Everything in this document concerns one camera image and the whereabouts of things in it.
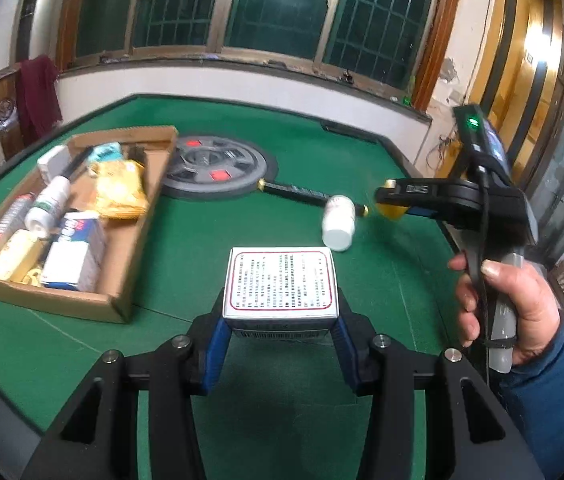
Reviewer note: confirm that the black and gold stick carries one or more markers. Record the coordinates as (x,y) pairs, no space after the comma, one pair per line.
(297,192)

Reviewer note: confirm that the yellow round tin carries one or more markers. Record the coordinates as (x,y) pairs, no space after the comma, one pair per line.
(391,208)

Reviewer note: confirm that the grey weight plate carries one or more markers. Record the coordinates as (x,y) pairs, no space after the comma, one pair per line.
(212,180)

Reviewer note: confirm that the person's right forearm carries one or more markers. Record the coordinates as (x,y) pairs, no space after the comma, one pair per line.
(552,400)

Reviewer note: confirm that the standing air conditioner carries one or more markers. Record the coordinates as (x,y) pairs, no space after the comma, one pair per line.
(32,20)

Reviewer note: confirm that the person's right hand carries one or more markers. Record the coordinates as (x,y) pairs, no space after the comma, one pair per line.
(537,305)

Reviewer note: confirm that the maroon cloth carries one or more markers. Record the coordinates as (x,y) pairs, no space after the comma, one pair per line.
(37,92)

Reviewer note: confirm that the white tube with green band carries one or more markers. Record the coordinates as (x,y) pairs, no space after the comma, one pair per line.
(47,205)

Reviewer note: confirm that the cardboard box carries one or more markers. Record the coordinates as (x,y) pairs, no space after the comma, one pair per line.
(122,260)

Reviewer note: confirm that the red and grey box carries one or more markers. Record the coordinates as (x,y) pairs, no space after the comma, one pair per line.
(7,222)

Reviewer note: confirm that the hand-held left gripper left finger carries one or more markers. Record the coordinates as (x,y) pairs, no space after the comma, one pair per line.
(217,355)

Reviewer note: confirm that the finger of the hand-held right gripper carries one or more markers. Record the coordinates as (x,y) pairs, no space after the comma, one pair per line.
(422,190)
(419,211)

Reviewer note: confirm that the teal packet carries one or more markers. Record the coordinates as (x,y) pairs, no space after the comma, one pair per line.
(106,152)

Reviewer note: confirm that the white pill bottle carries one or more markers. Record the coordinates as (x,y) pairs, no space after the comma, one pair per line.
(338,225)

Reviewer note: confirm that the grey box with barcode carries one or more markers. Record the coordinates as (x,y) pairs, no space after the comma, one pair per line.
(282,280)

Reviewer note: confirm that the barred window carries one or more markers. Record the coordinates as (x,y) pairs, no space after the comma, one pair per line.
(282,5)

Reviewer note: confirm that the pale yellow pouch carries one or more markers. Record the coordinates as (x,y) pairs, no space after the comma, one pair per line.
(14,255)

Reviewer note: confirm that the white and blue box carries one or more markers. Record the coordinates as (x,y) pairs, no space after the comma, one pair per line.
(74,260)

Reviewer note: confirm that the yellow snack packet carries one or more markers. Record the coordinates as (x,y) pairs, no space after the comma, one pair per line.
(117,190)

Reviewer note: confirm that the gold wooden door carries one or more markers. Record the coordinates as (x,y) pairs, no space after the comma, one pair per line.
(517,60)

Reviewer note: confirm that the black pen with blue tip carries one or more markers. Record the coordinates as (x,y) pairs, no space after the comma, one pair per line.
(76,161)

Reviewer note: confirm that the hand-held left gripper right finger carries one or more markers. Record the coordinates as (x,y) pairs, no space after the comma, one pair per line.
(344,355)

